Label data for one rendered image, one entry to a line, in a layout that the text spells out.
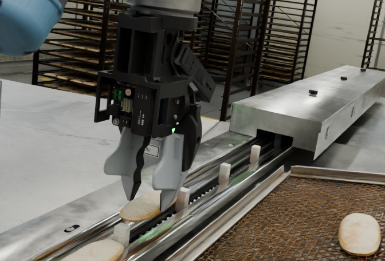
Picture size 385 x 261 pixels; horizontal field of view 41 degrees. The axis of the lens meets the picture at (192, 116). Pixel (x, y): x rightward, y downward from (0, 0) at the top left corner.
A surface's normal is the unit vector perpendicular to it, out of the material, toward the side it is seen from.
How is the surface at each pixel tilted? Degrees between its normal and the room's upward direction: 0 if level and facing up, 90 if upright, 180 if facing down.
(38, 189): 0
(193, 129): 96
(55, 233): 0
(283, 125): 90
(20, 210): 0
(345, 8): 90
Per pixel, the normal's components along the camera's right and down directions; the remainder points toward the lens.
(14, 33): -0.25, 0.81
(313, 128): -0.44, 0.15
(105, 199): 0.13, -0.97
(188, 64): 0.87, 0.26
